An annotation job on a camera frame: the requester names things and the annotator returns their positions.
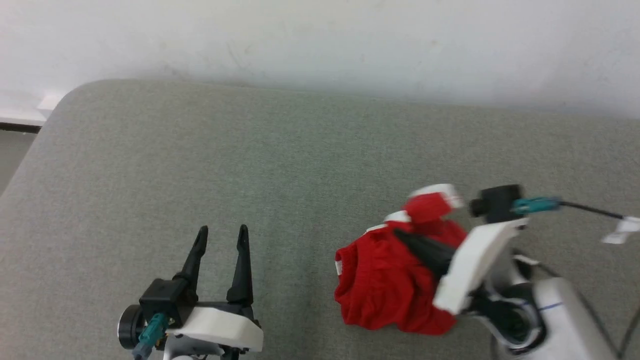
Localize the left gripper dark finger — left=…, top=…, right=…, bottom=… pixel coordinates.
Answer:
left=227, top=224, right=254, bottom=307
left=173, top=225, right=209, bottom=304

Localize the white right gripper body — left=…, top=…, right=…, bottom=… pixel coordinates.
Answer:
left=432, top=219, right=529, bottom=316

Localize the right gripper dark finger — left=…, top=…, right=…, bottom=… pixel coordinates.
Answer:
left=394, top=229, right=457, bottom=279

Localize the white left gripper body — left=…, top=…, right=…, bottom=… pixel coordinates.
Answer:
left=165, top=301, right=265, bottom=353

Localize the red garment with white trim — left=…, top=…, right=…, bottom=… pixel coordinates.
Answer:
left=334, top=183, right=471, bottom=336

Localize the grey-green upholstered sofa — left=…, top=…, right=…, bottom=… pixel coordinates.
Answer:
left=0, top=79, right=640, bottom=360

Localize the left teal-plug black cable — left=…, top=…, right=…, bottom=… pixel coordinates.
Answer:
left=131, top=312, right=170, bottom=360

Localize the teal-plug black cable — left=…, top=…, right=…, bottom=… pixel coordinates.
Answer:
left=131, top=312, right=170, bottom=360
left=510, top=196, right=640, bottom=245

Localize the right teal-plug black cable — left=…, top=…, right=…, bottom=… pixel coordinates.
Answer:
left=510, top=196, right=640, bottom=245

